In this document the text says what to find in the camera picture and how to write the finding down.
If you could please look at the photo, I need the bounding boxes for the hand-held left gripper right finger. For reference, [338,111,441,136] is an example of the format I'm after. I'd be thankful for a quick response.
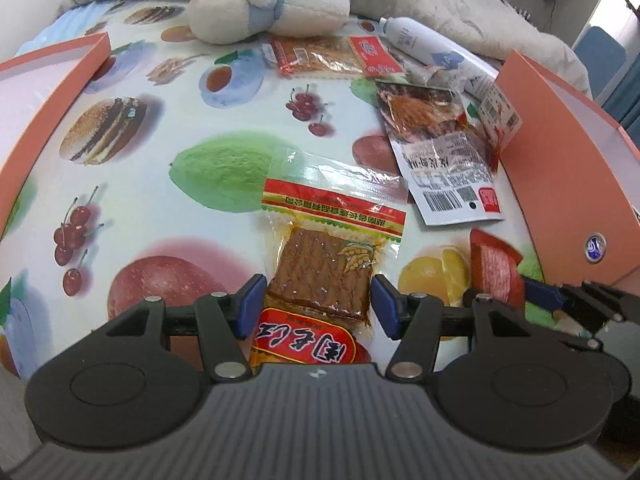
[372,274,551,381]

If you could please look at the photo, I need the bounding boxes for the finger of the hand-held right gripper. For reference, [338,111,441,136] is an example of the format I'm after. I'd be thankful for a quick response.
[562,329,603,353]
[522,275,626,326]

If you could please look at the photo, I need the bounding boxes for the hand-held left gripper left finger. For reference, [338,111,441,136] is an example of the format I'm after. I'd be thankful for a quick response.
[95,274,268,382]

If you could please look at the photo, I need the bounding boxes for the small red snack packet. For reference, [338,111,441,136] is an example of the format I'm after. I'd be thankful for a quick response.
[469,227,526,307]

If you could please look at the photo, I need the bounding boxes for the brown tofu snack packet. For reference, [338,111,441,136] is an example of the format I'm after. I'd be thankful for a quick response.
[248,149,408,376]

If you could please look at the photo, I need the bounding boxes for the pink cardboard box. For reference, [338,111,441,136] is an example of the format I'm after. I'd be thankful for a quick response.
[495,49,640,286]

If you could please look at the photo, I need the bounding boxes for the clear dried meat packet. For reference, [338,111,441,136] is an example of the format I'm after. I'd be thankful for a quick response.
[374,79,506,227]

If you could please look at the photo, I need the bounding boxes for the small white-label snack packet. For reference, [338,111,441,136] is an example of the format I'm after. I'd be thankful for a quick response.
[467,81,523,173]

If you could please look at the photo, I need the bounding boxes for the long brown red-label snack packet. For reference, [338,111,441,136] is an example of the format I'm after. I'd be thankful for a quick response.
[262,35,406,79]

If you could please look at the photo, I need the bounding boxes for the fruit printed sheet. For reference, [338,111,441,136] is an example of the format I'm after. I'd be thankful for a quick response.
[0,0,546,381]

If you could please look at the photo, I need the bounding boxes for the crinkled silver wrapper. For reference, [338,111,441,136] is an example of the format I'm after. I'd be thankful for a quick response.
[412,62,468,93]

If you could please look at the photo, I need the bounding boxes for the white spray bottle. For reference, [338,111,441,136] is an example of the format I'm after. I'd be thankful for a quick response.
[377,16,501,96]

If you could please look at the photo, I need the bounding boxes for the grey blanket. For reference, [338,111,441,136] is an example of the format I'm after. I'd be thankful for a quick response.
[57,0,593,98]

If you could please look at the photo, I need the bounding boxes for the white and blue plush toy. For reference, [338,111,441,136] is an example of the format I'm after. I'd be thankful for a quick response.
[177,0,351,46]

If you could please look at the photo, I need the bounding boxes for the orange box left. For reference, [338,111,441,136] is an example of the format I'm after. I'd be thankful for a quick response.
[0,32,112,233]

